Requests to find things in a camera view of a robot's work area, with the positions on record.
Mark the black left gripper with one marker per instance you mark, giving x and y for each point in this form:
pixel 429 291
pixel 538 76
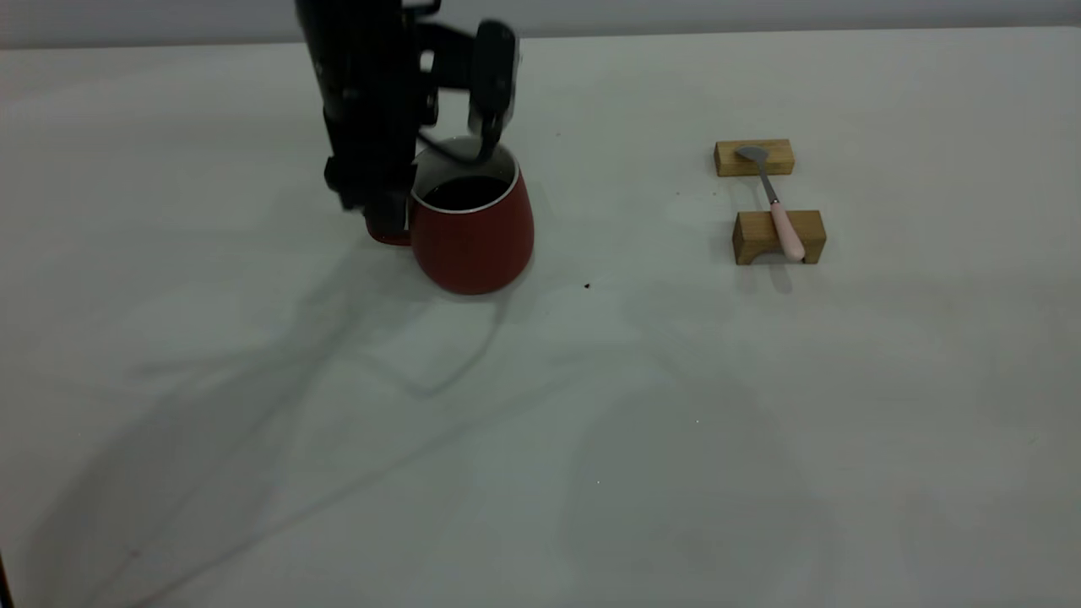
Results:
pixel 372 101

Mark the red ceramic mug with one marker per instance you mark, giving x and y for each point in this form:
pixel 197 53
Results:
pixel 473 249

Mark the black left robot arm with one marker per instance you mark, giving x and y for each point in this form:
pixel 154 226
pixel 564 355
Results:
pixel 350 21

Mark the arched wooden block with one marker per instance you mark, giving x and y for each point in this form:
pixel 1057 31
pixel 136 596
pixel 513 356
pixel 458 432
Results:
pixel 756 232

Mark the flat rectangular wooden block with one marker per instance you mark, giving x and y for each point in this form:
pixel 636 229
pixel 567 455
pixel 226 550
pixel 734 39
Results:
pixel 781 159

